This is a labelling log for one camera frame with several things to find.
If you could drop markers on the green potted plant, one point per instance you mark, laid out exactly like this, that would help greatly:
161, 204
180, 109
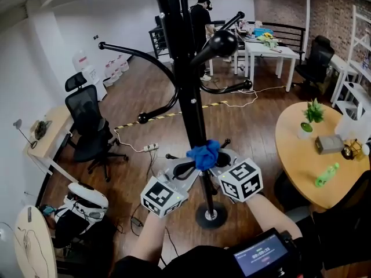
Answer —
311, 117

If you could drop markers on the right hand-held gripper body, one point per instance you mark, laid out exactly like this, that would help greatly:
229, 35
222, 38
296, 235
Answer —
242, 181

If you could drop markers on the yellow green toy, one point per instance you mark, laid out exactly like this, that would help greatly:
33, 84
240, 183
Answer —
268, 39

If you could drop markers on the black mesh office chair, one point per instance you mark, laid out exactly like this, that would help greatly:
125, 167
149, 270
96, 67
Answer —
87, 123

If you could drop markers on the white rectangular table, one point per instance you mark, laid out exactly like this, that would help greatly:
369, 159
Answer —
269, 52

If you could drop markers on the green plastic bottle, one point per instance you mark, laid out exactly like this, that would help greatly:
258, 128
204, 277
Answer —
327, 175

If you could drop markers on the person's right forearm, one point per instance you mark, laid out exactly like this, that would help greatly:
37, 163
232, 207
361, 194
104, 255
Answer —
272, 216

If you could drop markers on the white bag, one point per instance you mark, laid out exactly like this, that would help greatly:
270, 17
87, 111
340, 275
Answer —
353, 126

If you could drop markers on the black backpack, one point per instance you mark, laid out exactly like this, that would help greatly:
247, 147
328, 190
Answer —
72, 227

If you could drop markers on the blue plastic bin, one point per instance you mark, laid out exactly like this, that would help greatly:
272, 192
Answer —
262, 32

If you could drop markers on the person's left forearm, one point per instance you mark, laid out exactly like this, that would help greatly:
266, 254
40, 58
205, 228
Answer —
150, 236

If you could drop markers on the light wooden desk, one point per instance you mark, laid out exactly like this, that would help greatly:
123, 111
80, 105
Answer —
53, 138

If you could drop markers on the round wooden table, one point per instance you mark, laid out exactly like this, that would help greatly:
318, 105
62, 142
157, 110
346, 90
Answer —
298, 166

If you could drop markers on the black power adapter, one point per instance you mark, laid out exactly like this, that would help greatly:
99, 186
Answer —
136, 221

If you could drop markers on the black coat rack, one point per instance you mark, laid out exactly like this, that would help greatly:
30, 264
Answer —
188, 103

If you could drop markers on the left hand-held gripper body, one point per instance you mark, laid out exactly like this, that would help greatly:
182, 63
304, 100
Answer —
165, 194

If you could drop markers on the white shelf unit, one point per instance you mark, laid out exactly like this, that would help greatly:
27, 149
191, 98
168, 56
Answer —
360, 68

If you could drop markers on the white power strip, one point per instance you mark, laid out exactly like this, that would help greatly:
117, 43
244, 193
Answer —
151, 147

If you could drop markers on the black metal rack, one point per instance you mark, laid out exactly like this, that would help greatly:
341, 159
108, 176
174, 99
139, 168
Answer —
158, 39

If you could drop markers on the dark object on desk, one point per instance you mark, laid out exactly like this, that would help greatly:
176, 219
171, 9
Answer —
40, 129

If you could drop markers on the white rounded device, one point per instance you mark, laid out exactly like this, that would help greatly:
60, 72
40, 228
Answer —
87, 194

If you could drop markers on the grey box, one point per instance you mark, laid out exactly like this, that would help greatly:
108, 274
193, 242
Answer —
329, 144

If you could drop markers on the yellow black floor tape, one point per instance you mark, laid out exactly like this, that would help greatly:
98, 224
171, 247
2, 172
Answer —
162, 116

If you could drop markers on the black chest screen device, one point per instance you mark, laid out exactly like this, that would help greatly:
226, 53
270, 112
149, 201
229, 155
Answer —
261, 256

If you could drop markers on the black metal railing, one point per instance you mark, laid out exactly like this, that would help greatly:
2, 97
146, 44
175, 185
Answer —
290, 30

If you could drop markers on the round white table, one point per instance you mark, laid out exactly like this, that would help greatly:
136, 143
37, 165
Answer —
34, 248

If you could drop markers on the black padded office chair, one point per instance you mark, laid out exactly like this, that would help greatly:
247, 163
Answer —
319, 59

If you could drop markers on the white water dispenser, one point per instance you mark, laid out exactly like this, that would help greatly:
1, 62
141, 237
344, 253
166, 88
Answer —
90, 74

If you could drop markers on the grey desk lamp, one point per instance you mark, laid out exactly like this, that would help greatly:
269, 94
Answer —
21, 127

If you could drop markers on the blue cloth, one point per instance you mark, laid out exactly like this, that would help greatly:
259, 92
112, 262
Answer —
204, 155

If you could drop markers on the black gold ornament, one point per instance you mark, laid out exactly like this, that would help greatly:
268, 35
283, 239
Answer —
350, 150

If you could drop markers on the small white side desk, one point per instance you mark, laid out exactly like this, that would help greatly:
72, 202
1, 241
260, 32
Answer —
343, 67

